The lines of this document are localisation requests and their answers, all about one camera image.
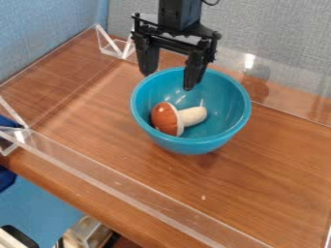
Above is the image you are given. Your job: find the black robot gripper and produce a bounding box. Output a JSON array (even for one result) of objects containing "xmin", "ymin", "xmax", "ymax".
[{"xmin": 132, "ymin": 0, "xmax": 221, "ymax": 91}]

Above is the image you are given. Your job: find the brown and white toy mushroom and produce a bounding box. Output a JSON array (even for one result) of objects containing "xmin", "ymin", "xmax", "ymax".
[{"xmin": 151, "ymin": 102, "xmax": 207, "ymax": 137}]

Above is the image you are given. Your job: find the blue bowl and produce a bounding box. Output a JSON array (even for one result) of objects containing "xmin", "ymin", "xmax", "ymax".
[{"xmin": 131, "ymin": 67, "xmax": 252, "ymax": 155}]

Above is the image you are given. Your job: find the clear acrylic back barrier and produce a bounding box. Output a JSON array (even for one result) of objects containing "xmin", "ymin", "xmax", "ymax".
[{"xmin": 128, "ymin": 32, "xmax": 331, "ymax": 128}]

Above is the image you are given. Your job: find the clear acrylic barrier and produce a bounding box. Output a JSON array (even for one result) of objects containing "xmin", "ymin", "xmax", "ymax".
[
  {"xmin": 128, "ymin": 32, "xmax": 331, "ymax": 128},
  {"xmin": 0, "ymin": 129, "xmax": 271, "ymax": 248}
]

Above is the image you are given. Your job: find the clear acrylic front barrier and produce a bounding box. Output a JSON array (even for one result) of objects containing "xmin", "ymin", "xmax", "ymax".
[{"xmin": 0, "ymin": 129, "xmax": 271, "ymax": 248}]

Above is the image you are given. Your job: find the blue cloth object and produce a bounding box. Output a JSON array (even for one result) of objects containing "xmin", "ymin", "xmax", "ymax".
[{"xmin": 0, "ymin": 114, "xmax": 23, "ymax": 194}]

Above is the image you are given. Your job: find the black and white object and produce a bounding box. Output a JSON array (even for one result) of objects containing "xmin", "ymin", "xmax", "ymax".
[{"xmin": 0, "ymin": 226, "xmax": 40, "ymax": 248}]

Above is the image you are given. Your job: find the clear acrylic corner bracket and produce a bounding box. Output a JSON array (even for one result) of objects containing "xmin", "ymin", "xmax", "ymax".
[{"xmin": 95, "ymin": 24, "xmax": 137, "ymax": 63}]

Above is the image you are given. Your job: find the clear acrylic left bracket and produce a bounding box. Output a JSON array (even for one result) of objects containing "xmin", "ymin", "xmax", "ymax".
[{"xmin": 0, "ymin": 96, "xmax": 31, "ymax": 156}]

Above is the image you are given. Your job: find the metal table frame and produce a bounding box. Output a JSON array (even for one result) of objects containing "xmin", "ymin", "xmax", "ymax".
[{"xmin": 53, "ymin": 215, "xmax": 113, "ymax": 248}]

